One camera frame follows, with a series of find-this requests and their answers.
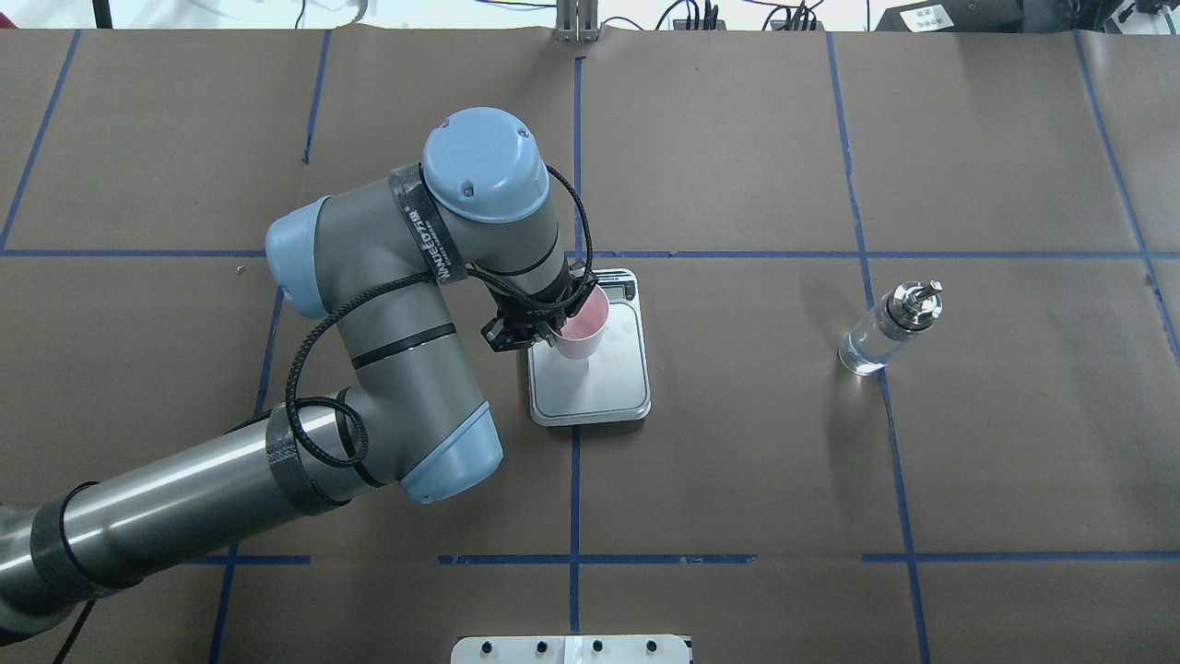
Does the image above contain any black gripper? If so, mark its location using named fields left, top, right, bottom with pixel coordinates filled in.
left=481, top=272, right=598, bottom=351

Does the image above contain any pink plastic cup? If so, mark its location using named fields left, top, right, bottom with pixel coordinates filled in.
left=555, top=285, right=608, bottom=361

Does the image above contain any clear glass sauce bottle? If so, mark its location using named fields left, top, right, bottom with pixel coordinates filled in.
left=838, top=280, right=944, bottom=375

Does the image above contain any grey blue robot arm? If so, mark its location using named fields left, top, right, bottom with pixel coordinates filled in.
left=1, top=109, right=596, bottom=646

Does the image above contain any white digital kitchen scale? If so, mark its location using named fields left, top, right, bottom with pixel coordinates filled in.
left=527, top=268, right=653, bottom=426

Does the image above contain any black box on desk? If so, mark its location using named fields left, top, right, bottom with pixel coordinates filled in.
left=873, top=1, right=1025, bottom=33

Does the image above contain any aluminium frame post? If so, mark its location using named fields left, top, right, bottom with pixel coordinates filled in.
left=553, top=0, right=601, bottom=42

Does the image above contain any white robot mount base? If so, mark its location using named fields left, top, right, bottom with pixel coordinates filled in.
left=450, top=635, right=695, bottom=663

